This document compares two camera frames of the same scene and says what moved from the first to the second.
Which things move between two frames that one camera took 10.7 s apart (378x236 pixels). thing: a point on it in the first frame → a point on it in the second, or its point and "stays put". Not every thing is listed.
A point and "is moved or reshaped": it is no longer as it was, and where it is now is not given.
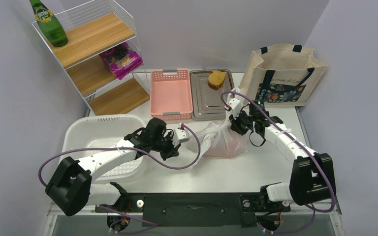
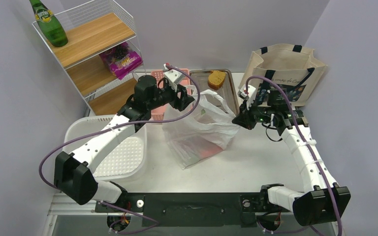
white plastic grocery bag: (218, 138) is moved or reshaped
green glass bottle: (50, 26) stays put
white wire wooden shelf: (93, 28) stays put
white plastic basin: (85, 135) stays put
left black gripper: (172, 151) → (183, 99)
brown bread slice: (215, 79) stays put
